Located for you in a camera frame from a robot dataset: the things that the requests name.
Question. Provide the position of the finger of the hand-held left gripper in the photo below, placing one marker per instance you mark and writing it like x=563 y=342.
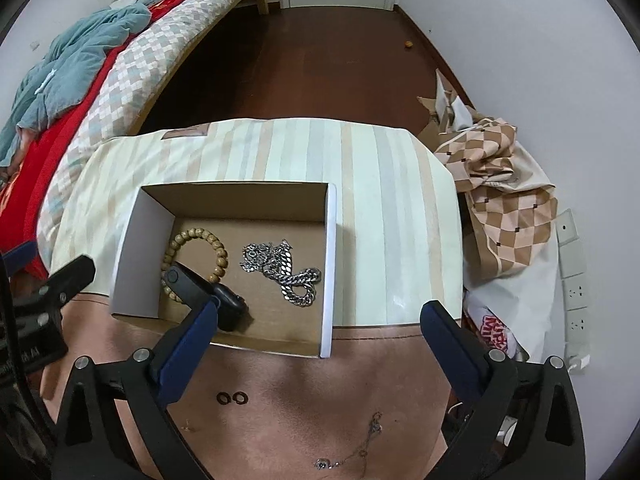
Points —
x=22 y=256
x=70 y=277

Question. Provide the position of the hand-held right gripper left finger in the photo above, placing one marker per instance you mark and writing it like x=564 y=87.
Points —
x=192 y=345

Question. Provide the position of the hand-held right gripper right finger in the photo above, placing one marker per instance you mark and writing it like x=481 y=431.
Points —
x=450 y=345

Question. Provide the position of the cardboard box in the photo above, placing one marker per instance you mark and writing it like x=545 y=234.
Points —
x=280 y=207

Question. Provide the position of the black smart band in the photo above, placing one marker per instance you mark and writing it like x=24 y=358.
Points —
x=182 y=280

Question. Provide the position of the checkered brown cloth pile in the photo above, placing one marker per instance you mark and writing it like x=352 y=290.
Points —
x=520 y=300

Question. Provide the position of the bed with checkered quilt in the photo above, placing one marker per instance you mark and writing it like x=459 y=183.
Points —
x=50 y=145

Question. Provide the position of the white plug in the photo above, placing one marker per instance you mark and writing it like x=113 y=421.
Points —
x=579 y=362

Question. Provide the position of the striped table cloth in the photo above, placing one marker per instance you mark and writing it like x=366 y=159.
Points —
x=375 y=185

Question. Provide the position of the torn cardboard pieces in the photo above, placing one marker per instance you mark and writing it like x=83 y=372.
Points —
x=430 y=132

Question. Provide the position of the teal blanket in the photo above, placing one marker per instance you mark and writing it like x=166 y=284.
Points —
x=85 y=40

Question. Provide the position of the checkered pastel quilt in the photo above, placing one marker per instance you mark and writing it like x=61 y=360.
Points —
x=150 y=60

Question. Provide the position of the wooden bed frame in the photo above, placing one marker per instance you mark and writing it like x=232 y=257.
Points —
x=262 y=0

